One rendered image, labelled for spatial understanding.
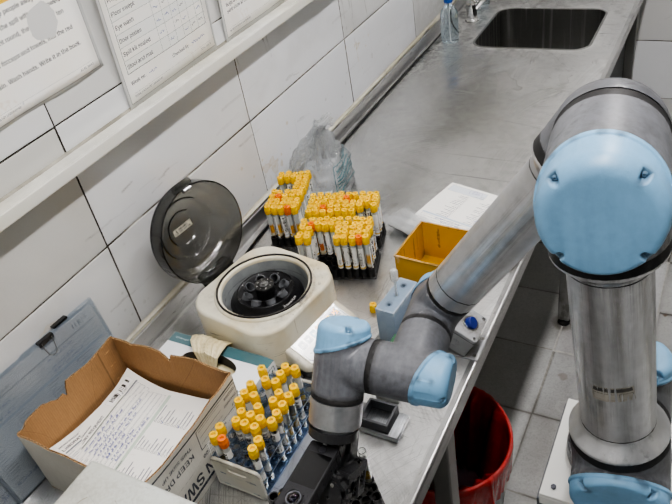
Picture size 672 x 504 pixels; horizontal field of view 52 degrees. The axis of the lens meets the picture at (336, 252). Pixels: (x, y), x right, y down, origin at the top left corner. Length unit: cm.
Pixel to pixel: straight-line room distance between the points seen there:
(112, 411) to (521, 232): 83
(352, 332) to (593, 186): 42
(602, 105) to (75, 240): 97
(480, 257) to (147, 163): 79
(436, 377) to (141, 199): 79
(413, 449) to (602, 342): 54
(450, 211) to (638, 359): 98
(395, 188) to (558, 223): 122
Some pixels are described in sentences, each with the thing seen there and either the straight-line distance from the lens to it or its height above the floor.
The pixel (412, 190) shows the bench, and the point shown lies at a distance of 183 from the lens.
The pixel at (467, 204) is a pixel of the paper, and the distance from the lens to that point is 173.
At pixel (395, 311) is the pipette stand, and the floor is 97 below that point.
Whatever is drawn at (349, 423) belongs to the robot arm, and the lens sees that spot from 97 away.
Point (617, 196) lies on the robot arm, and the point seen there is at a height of 151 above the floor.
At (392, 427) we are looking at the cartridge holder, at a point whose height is 89.
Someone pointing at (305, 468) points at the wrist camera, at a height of 107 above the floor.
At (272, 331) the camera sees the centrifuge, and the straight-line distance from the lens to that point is 131.
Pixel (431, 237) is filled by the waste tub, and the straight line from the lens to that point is 155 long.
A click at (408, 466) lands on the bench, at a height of 87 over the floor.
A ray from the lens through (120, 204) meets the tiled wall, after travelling 142.
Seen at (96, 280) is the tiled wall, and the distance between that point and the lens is 141.
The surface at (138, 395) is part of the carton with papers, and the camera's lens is 137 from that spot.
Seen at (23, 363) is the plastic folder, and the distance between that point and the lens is 133.
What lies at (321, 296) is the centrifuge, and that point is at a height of 97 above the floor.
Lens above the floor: 186
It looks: 37 degrees down
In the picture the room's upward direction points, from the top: 11 degrees counter-clockwise
